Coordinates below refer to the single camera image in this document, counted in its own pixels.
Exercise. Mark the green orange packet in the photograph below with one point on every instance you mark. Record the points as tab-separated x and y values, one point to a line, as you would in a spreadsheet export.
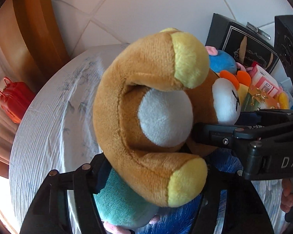
258	100

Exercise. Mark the black gift box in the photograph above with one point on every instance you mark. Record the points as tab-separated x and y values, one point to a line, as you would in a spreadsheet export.
234	36

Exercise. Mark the teal plush toy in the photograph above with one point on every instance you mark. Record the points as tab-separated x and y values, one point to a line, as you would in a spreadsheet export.
122	202

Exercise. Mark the white curtain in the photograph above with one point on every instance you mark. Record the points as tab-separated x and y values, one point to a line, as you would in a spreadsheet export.
0	102

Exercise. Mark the blue feather duster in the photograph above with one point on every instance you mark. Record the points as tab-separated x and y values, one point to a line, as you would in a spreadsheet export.
180	217

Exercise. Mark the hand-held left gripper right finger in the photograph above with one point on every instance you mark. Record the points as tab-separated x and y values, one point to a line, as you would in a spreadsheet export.
234	199

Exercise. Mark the red toy suitcase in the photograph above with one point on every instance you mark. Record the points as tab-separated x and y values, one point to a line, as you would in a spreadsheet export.
14	100

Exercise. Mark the small pink box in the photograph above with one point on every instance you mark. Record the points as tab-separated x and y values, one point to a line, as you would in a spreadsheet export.
266	80

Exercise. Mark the blue plush toy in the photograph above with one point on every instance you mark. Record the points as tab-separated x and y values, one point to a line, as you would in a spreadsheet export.
222	62

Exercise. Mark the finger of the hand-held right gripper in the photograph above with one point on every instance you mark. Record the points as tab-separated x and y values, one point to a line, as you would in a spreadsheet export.
271	117
219	135

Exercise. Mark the white cloth-covered round desktop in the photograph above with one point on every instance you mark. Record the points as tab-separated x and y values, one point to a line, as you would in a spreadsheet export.
51	117

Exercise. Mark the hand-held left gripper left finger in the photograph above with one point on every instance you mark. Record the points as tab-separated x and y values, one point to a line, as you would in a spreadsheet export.
88	175

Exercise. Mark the orange plush toy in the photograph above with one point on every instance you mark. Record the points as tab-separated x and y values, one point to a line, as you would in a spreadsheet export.
241	80

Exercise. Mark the brown bear plush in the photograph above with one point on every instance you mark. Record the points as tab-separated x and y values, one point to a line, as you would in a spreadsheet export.
127	102

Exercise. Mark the wooden door frame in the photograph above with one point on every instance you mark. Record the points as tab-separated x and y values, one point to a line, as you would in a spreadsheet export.
39	17

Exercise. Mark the black metal clip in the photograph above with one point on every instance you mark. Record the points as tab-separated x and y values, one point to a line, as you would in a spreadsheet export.
257	30

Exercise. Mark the person's right hand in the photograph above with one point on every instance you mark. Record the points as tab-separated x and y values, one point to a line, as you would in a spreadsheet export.
288	197

